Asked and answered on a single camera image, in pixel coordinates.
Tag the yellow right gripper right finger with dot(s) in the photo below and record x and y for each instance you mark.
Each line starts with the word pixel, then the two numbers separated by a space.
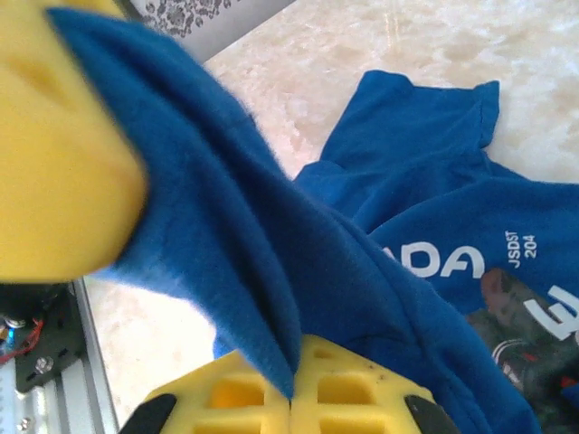
pixel 353 398

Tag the blue printed t-shirt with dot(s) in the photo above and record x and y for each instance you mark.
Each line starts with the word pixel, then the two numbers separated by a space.
pixel 407 190

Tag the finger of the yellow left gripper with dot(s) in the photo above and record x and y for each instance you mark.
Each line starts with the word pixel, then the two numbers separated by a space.
pixel 54 172

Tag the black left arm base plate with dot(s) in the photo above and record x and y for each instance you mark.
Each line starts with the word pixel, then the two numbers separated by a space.
pixel 50 352

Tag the aluminium mounting rail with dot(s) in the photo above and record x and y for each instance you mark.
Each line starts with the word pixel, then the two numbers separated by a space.
pixel 86 398

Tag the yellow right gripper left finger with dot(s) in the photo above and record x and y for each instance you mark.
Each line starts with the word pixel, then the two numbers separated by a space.
pixel 226 398

